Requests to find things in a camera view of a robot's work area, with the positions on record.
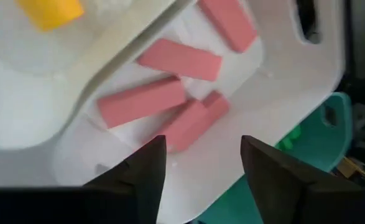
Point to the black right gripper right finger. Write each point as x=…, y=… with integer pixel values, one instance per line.
x=319, y=208

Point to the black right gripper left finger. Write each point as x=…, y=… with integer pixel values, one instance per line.
x=61, y=207

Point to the green block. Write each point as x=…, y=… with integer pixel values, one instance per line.
x=289, y=137

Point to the green plastic bin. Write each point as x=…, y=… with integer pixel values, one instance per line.
x=319, y=146

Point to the white plastic bin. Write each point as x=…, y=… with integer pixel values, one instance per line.
x=14, y=93
x=263, y=124

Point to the pink rectangular block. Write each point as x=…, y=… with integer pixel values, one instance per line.
x=188, y=124
x=218, y=104
x=138, y=102
x=229, y=21
x=182, y=59

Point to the yellow cube block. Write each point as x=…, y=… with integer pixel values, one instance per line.
x=50, y=12

